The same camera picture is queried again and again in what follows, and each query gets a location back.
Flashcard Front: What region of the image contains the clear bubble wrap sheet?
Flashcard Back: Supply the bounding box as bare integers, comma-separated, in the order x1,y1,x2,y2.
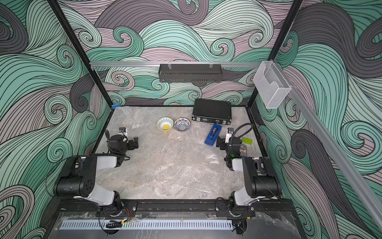
115,142,243,199

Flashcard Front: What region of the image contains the yellow patterned ceramic bowl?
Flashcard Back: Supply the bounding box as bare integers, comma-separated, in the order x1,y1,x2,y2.
157,117,174,131

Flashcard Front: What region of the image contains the blue patterned ceramic bowl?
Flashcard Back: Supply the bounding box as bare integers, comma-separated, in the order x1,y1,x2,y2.
174,118,191,131

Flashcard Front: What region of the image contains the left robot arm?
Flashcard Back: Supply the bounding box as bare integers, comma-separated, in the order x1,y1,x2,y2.
53,128,139,217

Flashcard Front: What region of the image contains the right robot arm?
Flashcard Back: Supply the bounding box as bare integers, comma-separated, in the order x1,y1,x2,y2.
216,137,282,217

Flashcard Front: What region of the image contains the small patterned card box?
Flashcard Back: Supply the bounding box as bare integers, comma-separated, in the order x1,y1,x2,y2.
239,144,247,156

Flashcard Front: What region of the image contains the green sticky note pad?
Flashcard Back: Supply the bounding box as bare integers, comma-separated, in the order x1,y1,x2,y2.
242,137,253,145

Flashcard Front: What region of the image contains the blue tape dispenser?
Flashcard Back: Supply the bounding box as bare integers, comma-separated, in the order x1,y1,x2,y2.
205,124,222,146

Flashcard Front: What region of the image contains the black hard case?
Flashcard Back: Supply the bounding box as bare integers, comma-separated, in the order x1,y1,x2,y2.
192,99,232,125

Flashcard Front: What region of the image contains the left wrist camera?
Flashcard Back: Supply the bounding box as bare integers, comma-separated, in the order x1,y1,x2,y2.
118,127,127,136

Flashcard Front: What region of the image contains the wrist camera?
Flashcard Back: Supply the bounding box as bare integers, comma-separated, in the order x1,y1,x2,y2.
225,127,234,143
118,127,127,136

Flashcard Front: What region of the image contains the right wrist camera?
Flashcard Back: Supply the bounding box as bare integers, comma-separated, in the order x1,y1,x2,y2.
225,127,234,143

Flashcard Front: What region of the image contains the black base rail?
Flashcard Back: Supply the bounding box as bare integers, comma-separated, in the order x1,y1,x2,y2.
57,198,297,218

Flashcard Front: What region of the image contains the clear acrylic wall holder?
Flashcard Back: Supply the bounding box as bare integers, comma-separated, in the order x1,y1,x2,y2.
253,61,291,109

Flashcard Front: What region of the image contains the aluminium rail back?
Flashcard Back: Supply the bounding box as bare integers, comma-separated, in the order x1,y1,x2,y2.
90,61,261,68

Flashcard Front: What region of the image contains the aluminium rail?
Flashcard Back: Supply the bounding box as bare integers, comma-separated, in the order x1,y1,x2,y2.
276,64,382,229
90,61,261,68

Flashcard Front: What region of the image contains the black perforated wall tray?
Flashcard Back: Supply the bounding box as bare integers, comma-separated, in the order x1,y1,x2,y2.
158,64,223,84

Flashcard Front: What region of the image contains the white slotted cable duct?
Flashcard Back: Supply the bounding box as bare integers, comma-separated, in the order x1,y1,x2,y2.
59,220,233,231

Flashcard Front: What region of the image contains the aluminium rail right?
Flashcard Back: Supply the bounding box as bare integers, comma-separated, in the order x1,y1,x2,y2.
276,64,382,229

